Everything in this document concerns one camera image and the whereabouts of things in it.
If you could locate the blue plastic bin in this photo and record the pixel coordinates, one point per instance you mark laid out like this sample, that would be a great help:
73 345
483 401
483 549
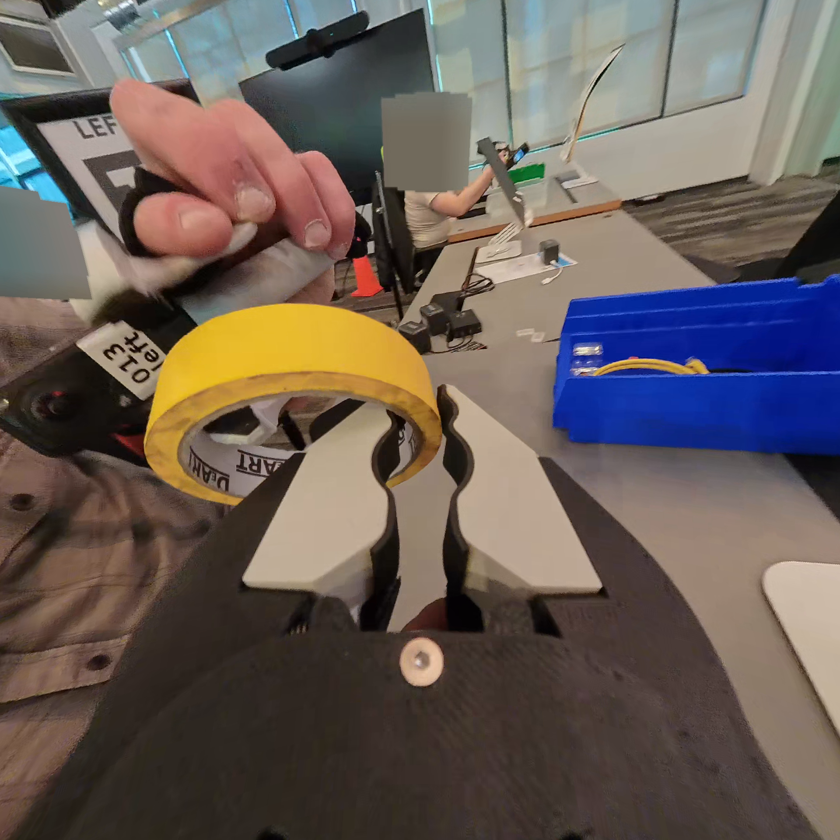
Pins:
689 407

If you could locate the white wall vent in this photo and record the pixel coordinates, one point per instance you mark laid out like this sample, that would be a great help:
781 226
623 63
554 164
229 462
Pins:
33 46

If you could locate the grey tablet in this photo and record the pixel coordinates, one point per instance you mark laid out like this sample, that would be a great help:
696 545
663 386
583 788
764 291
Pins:
505 184

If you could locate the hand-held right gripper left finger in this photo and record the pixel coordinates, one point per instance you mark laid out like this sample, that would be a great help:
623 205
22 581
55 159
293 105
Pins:
315 525

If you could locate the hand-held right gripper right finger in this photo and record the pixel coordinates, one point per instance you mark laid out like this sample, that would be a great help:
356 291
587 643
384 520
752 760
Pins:
518 525

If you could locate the orange traffic cone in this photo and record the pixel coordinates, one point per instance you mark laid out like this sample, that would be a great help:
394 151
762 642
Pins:
365 279

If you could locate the black framed marker sign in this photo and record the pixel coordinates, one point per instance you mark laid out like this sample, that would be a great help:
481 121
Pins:
65 141

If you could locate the black power adapter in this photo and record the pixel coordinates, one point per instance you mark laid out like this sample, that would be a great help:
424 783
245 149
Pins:
548 253

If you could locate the black video bar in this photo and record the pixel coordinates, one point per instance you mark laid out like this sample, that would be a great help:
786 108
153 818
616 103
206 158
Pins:
315 43

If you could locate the white tablet stand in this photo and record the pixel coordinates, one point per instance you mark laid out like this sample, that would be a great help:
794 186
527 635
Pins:
502 246

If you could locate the person's left hand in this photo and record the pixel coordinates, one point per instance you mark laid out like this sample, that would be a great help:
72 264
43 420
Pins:
229 151

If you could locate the white tilted board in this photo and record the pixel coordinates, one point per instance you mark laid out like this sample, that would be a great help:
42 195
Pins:
590 98

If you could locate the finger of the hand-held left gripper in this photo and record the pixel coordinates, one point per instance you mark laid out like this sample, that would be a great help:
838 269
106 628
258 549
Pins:
262 415
334 420

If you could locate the green bin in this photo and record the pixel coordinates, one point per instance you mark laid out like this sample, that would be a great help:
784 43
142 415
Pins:
528 173

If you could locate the black television screen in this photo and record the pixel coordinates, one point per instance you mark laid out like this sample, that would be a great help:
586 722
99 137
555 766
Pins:
328 118

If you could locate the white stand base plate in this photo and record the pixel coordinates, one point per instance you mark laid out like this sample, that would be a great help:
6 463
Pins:
810 617

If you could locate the yellow masking tape roll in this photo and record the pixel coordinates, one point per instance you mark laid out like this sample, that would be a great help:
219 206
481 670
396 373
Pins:
295 341

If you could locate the black office chair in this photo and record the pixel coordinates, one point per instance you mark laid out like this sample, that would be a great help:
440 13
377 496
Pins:
814 249
394 236

